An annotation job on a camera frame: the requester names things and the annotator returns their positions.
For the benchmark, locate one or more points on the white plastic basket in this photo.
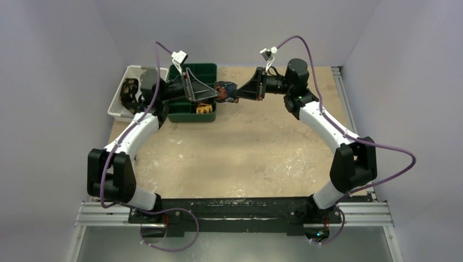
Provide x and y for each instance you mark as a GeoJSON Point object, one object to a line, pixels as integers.
{"type": "Point", "coordinates": [116, 108]}

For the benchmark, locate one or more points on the black gold patterned tie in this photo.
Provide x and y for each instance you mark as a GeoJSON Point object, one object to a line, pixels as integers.
{"type": "Point", "coordinates": [129, 97]}

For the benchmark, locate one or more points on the green compartment tray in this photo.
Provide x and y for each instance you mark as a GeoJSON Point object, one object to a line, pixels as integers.
{"type": "Point", "coordinates": [181, 111]}

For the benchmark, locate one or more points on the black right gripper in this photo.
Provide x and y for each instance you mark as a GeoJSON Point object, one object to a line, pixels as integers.
{"type": "Point", "coordinates": [260, 83]}

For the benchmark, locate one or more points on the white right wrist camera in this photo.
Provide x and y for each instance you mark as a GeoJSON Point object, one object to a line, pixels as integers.
{"type": "Point", "coordinates": [268, 56]}

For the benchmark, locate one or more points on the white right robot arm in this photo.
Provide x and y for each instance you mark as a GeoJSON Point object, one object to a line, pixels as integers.
{"type": "Point", "coordinates": [354, 163]}

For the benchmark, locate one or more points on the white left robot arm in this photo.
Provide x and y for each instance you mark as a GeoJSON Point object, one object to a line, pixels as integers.
{"type": "Point", "coordinates": [111, 170]}

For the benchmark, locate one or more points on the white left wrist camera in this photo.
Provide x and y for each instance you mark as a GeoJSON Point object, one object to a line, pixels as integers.
{"type": "Point", "coordinates": [178, 59]}

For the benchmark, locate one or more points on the aluminium frame rail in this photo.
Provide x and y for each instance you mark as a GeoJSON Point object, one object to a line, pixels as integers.
{"type": "Point", "coordinates": [111, 170]}

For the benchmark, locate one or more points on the navy floral tie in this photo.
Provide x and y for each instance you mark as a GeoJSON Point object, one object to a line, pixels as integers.
{"type": "Point", "coordinates": [226, 92]}

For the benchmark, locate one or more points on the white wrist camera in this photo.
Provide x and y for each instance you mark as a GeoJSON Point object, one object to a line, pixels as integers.
{"type": "Point", "coordinates": [178, 59]}
{"type": "Point", "coordinates": [268, 56]}

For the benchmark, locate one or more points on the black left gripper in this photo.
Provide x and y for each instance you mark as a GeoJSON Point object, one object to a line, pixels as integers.
{"type": "Point", "coordinates": [193, 89]}

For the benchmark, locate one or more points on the rolled yellow tie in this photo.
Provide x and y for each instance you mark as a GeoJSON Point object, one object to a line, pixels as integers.
{"type": "Point", "coordinates": [204, 108]}

